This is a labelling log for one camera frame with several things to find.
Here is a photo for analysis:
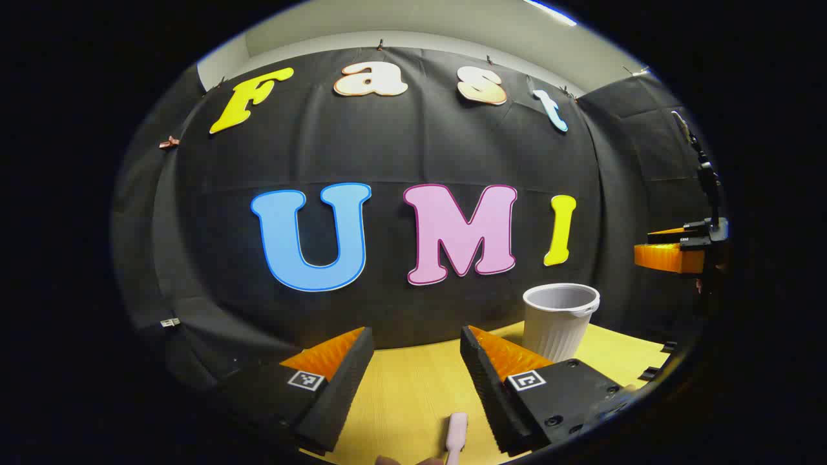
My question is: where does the wooden desktop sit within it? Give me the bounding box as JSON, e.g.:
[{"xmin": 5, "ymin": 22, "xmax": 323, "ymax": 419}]
[{"xmin": 304, "ymin": 321, "xmax": 673, "ymax": 465}]

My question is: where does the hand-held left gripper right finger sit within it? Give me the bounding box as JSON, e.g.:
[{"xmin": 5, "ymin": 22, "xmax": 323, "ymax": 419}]
[{"xmin": 460, "ymin": 325, "xmax": 637, "ymax": 456}]

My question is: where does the small light purple broom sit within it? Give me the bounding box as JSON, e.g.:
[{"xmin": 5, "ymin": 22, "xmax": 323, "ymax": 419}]
[{"xmin": 445, "ymin": 412, "xmax": 468, "ymax": 465}]

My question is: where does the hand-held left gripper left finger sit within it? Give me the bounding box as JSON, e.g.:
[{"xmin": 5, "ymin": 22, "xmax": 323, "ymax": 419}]
[{"xmin": 213, "ymin": 326, "xmax": 375, "ymax": 454}]

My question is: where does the white ribbed garbage bin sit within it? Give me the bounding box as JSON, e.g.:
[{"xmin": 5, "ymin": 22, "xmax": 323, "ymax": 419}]
[{"xmin": 522, "ymin": 283, "xmax": 601, "ymax": 364}]

